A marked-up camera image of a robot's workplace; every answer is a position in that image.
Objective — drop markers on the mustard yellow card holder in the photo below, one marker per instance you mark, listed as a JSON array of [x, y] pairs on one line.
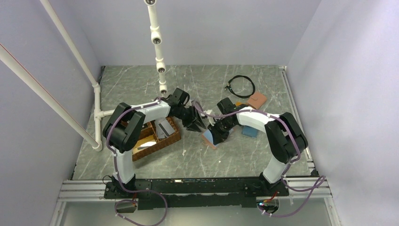
[[240, 103]]

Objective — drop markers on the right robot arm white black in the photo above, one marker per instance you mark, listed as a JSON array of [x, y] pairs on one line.
[[285, 137]]

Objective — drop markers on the brown wicker basket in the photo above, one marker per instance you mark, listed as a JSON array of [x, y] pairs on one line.
[[148, 133]]

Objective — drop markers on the aluminium rail frame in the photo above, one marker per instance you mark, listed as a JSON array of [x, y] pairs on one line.
[[93, 191]]

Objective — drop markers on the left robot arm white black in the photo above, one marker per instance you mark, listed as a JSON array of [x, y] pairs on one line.
[[123, 129]]

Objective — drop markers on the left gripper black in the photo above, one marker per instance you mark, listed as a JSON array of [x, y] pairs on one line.
[[195, 119]]

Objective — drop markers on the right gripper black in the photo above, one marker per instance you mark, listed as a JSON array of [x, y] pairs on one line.
[[218, 136]]

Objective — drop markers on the grey card in basket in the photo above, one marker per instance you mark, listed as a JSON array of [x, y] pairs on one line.
[[163, 128]]

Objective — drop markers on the blue card holder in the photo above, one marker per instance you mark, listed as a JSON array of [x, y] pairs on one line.
[[249, 131]]

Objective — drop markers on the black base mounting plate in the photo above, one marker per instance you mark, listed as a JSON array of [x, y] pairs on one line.
[[196, 192]]

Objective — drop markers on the gold card in basket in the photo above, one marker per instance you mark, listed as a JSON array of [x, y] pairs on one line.
[[139, 147]]

